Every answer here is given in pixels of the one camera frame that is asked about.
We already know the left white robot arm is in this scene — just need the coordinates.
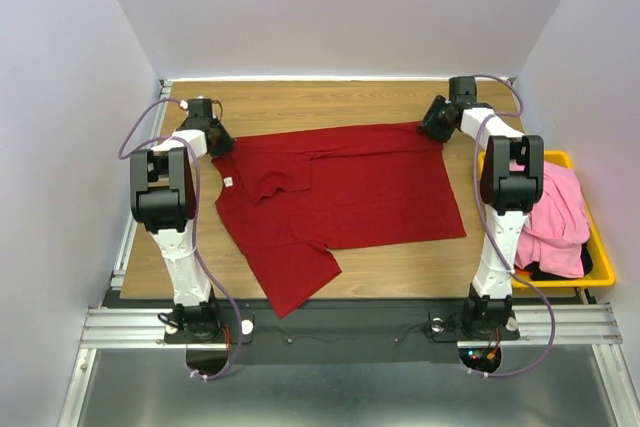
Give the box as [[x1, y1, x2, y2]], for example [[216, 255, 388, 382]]
[[127, 118, 233, 342]]

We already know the pink t shirt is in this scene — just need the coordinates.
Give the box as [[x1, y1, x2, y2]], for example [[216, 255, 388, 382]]
[[515, 162, 590, 279]]

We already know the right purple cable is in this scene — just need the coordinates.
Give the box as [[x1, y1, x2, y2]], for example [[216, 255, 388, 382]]
[[467, 74, 557, 378]]

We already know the yellow plastic bin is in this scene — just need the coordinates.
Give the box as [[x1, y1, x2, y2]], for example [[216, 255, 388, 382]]
[[477, 150, 616, 289]]

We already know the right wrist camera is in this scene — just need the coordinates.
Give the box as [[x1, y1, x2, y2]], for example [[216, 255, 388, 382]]
[[448, 76, 478, 106]]

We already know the aluminium frame rail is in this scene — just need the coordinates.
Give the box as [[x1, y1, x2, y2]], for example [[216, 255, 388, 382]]
[[58, 79, 173, 426]]

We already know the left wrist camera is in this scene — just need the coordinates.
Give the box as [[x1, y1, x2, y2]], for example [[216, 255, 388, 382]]
[[187, 97, 224, 122]]

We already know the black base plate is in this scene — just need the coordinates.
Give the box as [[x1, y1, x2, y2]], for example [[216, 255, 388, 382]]
[[164, 296, 521, 366]]

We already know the red t shirt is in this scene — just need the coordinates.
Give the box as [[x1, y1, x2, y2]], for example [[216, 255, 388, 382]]
[[214, 122, 465, 317]]

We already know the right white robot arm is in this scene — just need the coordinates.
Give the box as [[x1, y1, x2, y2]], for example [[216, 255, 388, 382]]
[[419, 95, 544, 337]]

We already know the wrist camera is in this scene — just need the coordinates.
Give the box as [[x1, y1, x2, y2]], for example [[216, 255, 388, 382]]
[[187, 97, 224, 122], [448, 76, 478, 106]]

